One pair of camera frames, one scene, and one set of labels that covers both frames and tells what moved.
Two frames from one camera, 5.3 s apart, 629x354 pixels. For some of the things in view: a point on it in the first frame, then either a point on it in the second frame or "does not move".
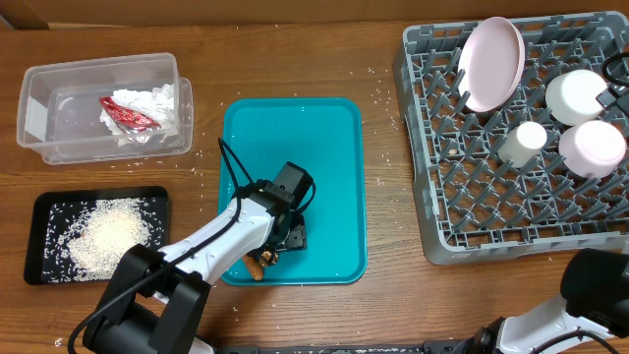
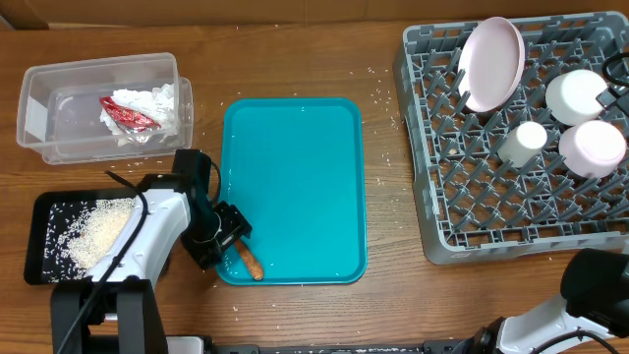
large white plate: (491, 64) does not move
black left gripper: (297, 239) -> (235, 226)
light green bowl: (571, 96) does not move
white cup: (523, 144) does not move
